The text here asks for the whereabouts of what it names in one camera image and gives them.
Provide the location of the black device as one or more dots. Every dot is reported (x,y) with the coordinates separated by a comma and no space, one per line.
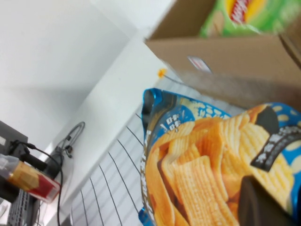
(21,150)

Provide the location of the small orange marker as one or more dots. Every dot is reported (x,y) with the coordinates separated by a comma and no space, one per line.
(162,73)

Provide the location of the red and gold snack pack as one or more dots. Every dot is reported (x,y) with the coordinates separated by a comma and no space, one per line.
(35,183)

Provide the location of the white grid tablecloth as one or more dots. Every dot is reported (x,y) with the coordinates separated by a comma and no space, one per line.
(113,176)

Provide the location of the cardboard box with F2 print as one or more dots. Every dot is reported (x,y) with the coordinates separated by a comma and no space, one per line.
(235,51)

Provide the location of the green Lay's chips bag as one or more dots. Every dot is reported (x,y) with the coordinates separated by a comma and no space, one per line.
(258,21)

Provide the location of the white label red handwriting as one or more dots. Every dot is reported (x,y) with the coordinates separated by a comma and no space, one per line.
(200,63)

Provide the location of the blue Vikar chips bag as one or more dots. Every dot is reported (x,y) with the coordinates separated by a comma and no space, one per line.
(200,164)

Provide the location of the grey box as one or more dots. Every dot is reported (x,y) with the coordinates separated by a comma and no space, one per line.
(11,134)

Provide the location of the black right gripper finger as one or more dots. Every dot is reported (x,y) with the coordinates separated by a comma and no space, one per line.
(263,207)

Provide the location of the grey ribbed panel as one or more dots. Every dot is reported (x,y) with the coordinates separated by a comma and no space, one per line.
(21,209)

